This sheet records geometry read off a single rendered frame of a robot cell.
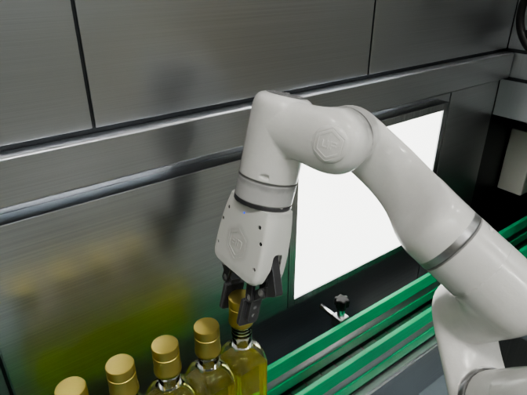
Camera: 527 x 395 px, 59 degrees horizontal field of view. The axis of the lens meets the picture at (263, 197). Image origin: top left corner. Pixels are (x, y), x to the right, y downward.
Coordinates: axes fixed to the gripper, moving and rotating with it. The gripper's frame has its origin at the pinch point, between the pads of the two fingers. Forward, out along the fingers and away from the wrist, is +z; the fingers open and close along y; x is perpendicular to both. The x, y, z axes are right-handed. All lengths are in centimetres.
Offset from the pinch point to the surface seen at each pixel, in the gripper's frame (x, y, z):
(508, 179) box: 99, -11, -12
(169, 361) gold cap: -11.0, 1.8, 5.2
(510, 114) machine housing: 82, -10, -30
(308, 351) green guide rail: 21.4, -2.9, 16.7
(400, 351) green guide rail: 39.5, 4.6, 16.6
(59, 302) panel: -20.1, -12.0, 3.1
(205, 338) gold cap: -6.2, 1.9, 2.9
